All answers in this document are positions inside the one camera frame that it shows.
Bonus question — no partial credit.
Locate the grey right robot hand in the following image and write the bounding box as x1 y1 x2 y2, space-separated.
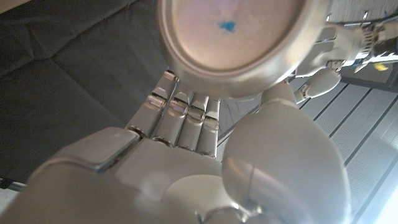
0 70 353 224

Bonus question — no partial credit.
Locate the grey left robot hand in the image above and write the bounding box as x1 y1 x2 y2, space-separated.
294 23 374 105

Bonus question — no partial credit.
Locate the juice bottle with silver cap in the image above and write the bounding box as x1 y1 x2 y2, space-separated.
157 0 330 99

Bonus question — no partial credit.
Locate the black backdrop curtain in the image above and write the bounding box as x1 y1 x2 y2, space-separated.
0 0 170 185

